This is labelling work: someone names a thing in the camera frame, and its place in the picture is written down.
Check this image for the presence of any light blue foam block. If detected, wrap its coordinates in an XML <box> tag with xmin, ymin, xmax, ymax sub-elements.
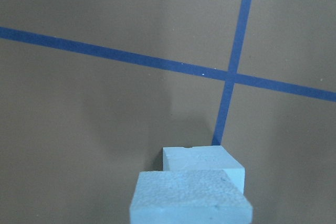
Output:
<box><xmin>163</xmin><ymin>145</ymin><xmax>245</xmax><ymax>193</ymax></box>
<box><xmin>129</xmin><ymin>170</ymin><xmax>253</xmax><ymax>223</ymax></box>

